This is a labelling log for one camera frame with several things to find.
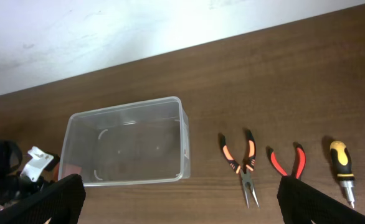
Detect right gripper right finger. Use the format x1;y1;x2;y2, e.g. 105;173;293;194
277;175;365;224

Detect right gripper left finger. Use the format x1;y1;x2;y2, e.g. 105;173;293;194
0;174;86;224

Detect orange scraper wooden handle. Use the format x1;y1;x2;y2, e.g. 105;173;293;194
52;163;82;181

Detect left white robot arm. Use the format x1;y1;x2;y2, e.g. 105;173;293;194
0;140;23;205

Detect clear plastic container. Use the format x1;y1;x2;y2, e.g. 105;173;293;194
60;96;191;187

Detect red-black cutting pliers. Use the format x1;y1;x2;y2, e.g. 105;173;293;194
266;142;306;180

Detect stubby black-yellow screwdriver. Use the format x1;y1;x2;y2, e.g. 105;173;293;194
329;141;355;208

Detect orange-black needle-nose pliers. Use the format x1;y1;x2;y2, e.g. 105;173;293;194
218;129;260;208

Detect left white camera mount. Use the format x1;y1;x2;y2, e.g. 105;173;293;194
20;146;55;182

